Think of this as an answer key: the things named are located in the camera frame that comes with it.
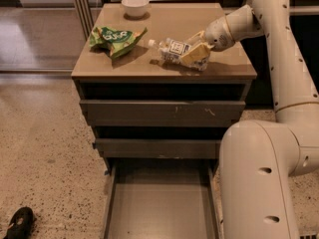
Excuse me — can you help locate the grey drawer cabinet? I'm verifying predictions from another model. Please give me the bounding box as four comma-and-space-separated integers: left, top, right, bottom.
72, 3, 256, 167

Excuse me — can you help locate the green chip bag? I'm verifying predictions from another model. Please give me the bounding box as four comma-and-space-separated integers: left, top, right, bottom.
89, 27, 148, 60

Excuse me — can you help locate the open bottom grey drawer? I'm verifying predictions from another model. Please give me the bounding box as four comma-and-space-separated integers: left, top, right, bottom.
102, 163, 221, 239

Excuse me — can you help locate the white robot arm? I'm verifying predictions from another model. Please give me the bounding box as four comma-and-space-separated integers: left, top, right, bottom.
189, 0, 319, 239

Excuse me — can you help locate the top grey drawer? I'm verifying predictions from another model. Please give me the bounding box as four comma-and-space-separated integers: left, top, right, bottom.
80, 100, 245, 127

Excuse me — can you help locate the white ceramic bowl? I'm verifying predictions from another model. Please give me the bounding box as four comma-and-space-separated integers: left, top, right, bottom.
122, 0, 150, 18

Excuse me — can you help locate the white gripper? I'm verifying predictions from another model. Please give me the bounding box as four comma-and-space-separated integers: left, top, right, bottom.
180, 16, 235, 67

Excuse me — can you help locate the black shoe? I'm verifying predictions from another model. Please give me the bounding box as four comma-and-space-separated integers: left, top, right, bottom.
3, 206, 34, 239

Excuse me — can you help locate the floor vent grille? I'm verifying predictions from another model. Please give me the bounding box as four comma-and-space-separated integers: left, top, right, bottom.
300, 233, 319, 239

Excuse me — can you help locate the middle grey drawer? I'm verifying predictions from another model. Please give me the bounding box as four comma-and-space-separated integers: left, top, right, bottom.
94, 138, 221, 159

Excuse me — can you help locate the clear plastic bottle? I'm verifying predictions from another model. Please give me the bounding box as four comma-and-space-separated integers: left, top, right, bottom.
148, 38, 208, 71

